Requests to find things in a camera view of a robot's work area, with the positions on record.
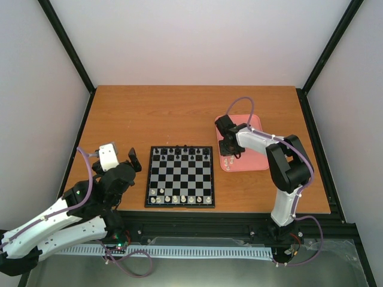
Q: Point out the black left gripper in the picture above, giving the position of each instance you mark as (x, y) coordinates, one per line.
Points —
(134, 160)

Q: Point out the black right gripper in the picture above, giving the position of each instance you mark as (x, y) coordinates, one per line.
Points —
(224, 152)

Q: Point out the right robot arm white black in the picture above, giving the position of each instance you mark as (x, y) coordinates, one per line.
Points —
(289, 166)

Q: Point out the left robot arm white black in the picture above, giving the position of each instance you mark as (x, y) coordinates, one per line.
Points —
(85, 212)

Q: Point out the black chess pieces row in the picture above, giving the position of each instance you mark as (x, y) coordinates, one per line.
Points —
(181, 153)

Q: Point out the black white chess board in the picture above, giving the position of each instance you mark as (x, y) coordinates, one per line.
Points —
(181, 178)

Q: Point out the pink plastic tray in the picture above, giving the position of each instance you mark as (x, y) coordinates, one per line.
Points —
(250, 160)

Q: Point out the metal sheet front panel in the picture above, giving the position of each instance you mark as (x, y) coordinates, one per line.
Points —
(338, 264)

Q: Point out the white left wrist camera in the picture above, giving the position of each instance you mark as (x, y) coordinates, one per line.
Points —
(108, 156)

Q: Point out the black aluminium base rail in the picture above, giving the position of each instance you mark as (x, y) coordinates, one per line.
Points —
(251, 227)

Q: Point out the light blue slotted cable duct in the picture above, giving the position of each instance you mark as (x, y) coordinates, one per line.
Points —
(171, 252)

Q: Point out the right black frame post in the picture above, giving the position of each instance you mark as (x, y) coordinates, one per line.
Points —
(332, 43)

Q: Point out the black frame post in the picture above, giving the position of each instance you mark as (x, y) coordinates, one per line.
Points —
(332, 43)
(63, 37)

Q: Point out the left black frame post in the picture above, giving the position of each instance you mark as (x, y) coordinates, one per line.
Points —
(63, 37)

